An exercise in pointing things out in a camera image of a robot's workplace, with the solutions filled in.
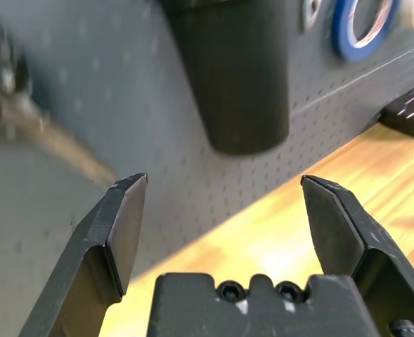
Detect grey metal pegboard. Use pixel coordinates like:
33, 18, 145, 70
0, 0, 414, 282

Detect blue tape roll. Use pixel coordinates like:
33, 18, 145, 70
330, 0, 401, 63

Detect black handled scissors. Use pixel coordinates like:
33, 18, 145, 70
0, 10, 118, 190

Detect black plastic cup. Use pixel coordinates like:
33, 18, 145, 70
160, 0, 292, 157

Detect black tool case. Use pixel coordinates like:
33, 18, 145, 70
378, 75, 414, 138

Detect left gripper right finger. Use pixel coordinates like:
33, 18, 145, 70
299, 174, 414, 337

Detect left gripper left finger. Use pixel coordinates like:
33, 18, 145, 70
16, 172, 149, 337

